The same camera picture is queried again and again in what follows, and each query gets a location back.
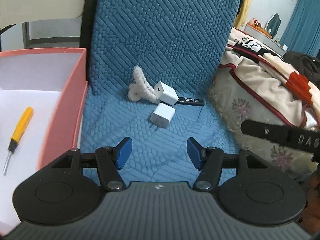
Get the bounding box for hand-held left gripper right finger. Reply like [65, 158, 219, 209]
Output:
[187, 137, 270, 192]

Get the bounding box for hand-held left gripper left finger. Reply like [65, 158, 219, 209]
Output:
[50, 137, 133, 192]

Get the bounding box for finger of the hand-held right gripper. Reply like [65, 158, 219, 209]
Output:
[241, 119, 288, 147]

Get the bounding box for white charger adapter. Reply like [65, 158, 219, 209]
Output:
[150, 102, 176, 129]
[153, 81, 179, 106]

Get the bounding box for black flash drive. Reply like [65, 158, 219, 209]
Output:
[176, 97, 206, 107]

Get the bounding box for white fuzzy hair clip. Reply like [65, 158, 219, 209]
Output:
[127, 66, 161, 104]

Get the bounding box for pink cardboard box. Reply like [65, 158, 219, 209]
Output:
[0, 47, 88, 233]

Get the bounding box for yellow handled screwdriver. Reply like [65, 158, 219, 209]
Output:
[3, 107, 34, 176]

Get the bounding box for floral bed skirt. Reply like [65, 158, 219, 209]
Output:
[208, 62, 320, 182]

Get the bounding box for dark cloth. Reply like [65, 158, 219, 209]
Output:
[284, 51, 320, 82]

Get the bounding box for white dresser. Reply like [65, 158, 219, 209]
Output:
[244, 22, 288, 55]

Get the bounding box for green chair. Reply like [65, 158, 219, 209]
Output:
[266, 13, 282, 39]

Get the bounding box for blue quilted chair cushion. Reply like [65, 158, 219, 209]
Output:
[75, 0, 247, 188]

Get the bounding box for blue curtain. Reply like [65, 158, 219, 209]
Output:
[279, 0, 320, 58]

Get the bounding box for yellow hanging garment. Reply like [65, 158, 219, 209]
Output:
[236, 0, 253, 28]

